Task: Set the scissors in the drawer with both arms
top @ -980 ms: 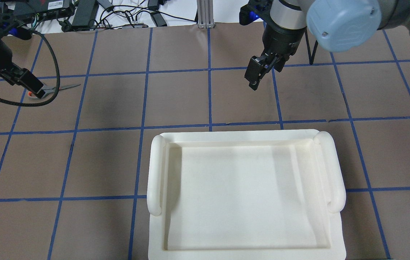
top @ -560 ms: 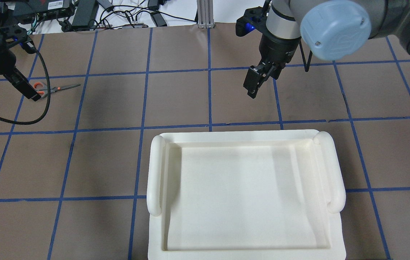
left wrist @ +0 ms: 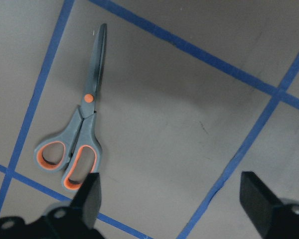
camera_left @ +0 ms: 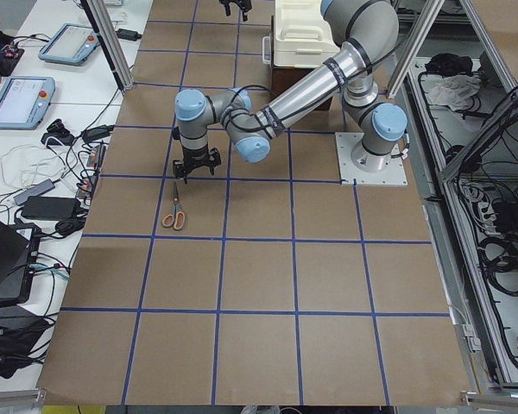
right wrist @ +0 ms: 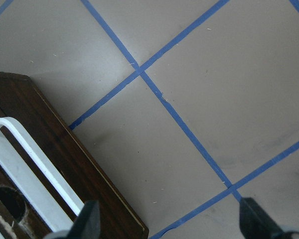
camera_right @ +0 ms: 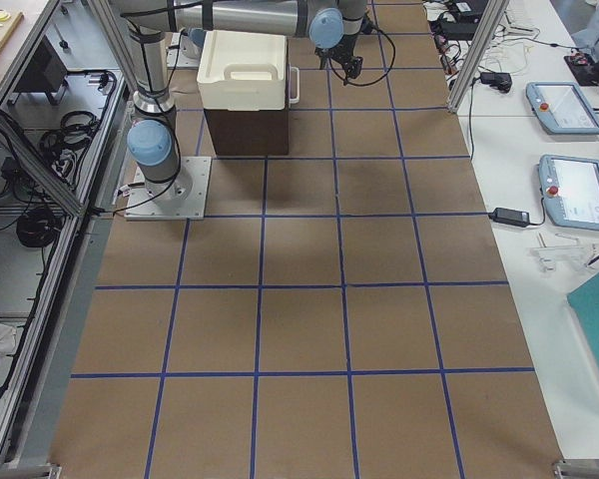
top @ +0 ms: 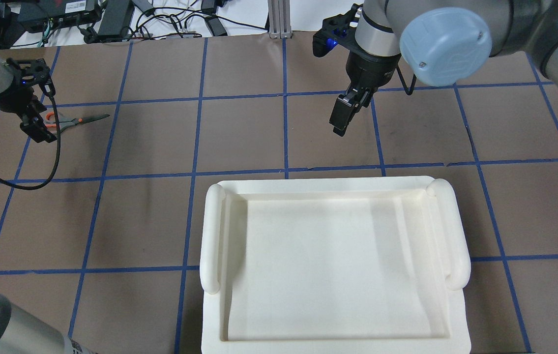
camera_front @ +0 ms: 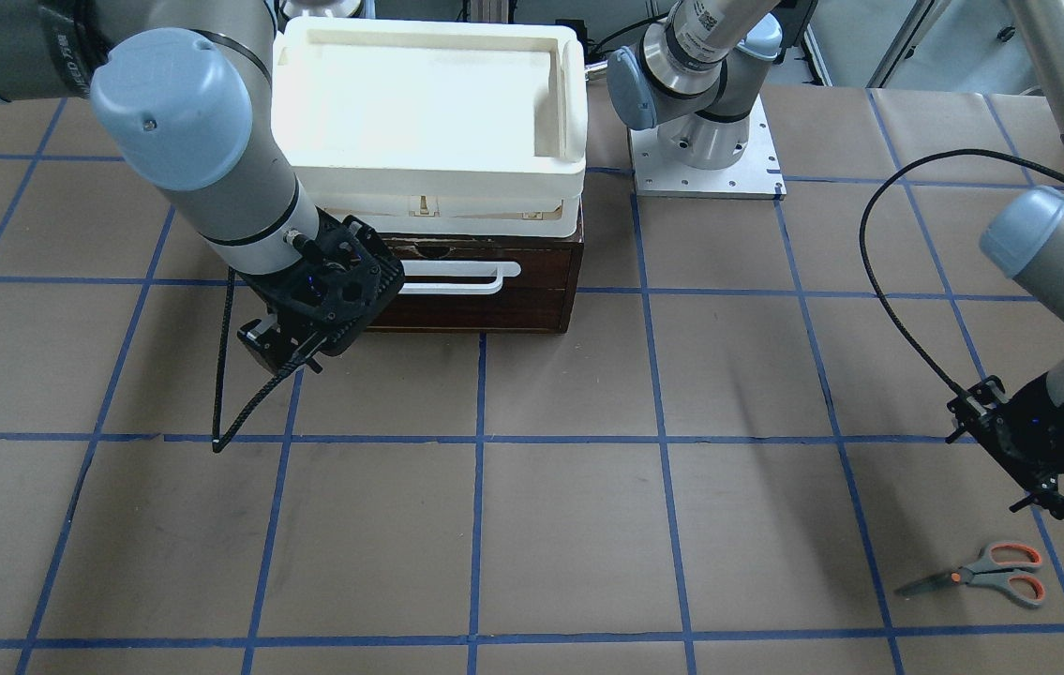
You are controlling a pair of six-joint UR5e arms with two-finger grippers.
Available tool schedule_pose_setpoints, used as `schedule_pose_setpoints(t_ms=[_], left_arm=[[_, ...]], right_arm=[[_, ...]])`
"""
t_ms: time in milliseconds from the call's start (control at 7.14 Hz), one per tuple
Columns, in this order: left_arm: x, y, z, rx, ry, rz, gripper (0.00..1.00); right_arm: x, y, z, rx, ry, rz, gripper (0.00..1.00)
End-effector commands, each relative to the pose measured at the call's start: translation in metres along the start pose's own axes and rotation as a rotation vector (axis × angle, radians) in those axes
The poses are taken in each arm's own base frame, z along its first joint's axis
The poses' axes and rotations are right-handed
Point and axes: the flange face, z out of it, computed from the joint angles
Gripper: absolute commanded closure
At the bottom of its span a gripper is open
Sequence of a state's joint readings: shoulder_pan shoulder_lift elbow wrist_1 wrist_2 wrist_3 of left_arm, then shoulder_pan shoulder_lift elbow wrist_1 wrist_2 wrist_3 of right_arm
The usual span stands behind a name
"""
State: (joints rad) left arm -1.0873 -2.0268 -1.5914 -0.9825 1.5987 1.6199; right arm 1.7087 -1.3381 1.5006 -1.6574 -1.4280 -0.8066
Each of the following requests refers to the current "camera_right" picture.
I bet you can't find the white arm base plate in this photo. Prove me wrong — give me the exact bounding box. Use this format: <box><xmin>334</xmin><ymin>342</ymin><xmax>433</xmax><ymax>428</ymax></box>
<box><xmin>123</xmin><ymin>157</ymin><xmax>212</xmax><ymax>221</ymax></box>

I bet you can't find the clear acrylic bracket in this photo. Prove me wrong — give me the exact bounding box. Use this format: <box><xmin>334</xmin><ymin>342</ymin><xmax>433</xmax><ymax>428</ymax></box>
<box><xmin>530</xmin><ymin>234</ymin><xmax>599</xmax><ymax>272</ymax></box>

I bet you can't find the near blue teach pendant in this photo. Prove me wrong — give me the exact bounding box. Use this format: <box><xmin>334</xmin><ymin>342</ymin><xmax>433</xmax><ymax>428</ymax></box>
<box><xmin>538</xmin><ymin>155</ymin><xmax>599</xmax><ymax>232</ymax></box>

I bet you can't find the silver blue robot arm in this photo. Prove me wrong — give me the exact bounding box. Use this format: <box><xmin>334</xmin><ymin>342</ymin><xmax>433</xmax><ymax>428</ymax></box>
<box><xmin>113</xmin><ymin>1</ymin><xmax>366</xmax><ymax>127</ymax></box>

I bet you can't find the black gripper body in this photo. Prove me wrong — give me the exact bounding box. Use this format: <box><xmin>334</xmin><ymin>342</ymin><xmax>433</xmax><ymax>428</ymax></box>
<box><xmin>328</xmin><ymin>34</ymin><xmax>363</xmax><ymax>70</ymax></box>

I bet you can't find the brown wooden drawer cabinet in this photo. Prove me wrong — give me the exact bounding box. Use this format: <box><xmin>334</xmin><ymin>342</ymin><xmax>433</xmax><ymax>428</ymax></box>
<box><xmin>205</xmin><ymin>108</ymin><xmax>290</xmax><ymax>157</ymax></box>

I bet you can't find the far blue teach pendant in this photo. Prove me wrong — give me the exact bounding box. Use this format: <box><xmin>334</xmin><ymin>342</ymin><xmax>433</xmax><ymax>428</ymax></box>
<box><xmin>525</xmin><ymin>82</ymin><xmax>599</xmax><ymax>135</ymax></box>

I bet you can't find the cream plastic drawer box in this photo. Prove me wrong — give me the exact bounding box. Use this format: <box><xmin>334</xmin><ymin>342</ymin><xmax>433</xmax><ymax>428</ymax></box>
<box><xmin>197</xmin><ymin>30</ymin><xmax>287</xmax><ymax>111</ymax></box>

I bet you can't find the right aluminium frame post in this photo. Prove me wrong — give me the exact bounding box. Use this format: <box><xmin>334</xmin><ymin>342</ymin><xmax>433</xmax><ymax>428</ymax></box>
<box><xmin>446</xmin><ymin>0</ymin><xmax>508</xmax><ymax>114</ymax></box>

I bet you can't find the blue teach pendant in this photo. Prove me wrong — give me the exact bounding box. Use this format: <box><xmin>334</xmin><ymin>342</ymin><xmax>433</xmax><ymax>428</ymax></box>
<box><xmin>538</xmin><ymin>155</ymin><xmax>599</xmax><ymax>232</ymax></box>
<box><xmin>525</xmin><ymin>82</ymin><xmax>599</xmax><ymax>135</ymax></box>

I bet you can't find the white drawer handle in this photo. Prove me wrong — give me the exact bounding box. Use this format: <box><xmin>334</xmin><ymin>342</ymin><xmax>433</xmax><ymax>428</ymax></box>
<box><xmin>289</xmin><ymin>66</ymin><xmax>300</xmax><ymax>105</ymax></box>

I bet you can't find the small black power adapter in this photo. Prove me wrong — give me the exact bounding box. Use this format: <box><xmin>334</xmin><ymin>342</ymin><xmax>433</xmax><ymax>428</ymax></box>
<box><xmin>488</xmin><ymin>207</ymin><xmax>531</xmax><ymax>228</ymax></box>

